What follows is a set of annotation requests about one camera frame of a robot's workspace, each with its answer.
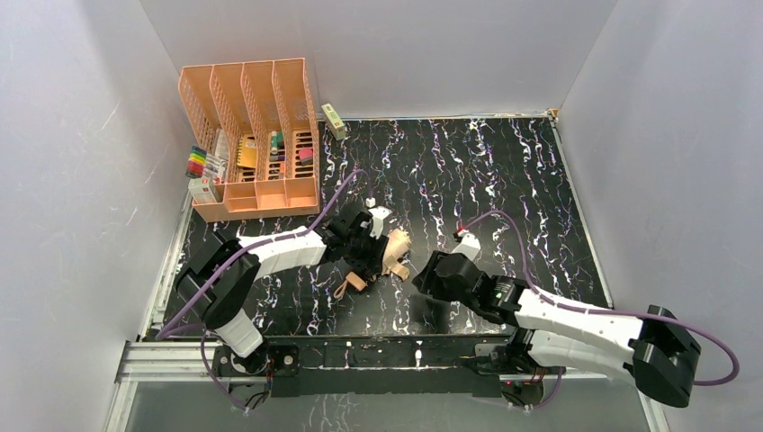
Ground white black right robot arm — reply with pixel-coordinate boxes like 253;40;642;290
413;252;701;408

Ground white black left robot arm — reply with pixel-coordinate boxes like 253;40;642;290
173;206;391;360

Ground pink eraser in organizer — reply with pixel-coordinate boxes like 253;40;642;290
297;148;314;167

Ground green white small box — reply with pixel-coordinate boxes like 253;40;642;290
321;103;347;140

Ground yellow notebook in organizer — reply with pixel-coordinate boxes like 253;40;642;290
236;136;258;169

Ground small white cardboard box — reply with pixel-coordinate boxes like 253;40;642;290
188;176;221;204

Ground peach plastic desk organizer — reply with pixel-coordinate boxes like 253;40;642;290
178;58;320;222

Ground colourful marker pen set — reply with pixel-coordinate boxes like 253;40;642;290
185;146;208;178

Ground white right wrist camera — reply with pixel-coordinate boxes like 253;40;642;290
452;228;481;261

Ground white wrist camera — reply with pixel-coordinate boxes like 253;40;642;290
364;198;391;239
452;228;481;261

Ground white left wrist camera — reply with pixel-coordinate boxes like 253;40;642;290
364;198;391;239

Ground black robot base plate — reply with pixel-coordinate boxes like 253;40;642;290
212;337;564;400

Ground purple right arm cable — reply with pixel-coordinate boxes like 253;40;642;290
455;210;741;411

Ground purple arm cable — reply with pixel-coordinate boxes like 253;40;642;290
455;210;741;411
156;168;375;414

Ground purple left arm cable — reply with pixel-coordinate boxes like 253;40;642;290
156;168;375;414

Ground aluminium table edge rail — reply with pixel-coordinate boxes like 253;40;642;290
106;113;665;431

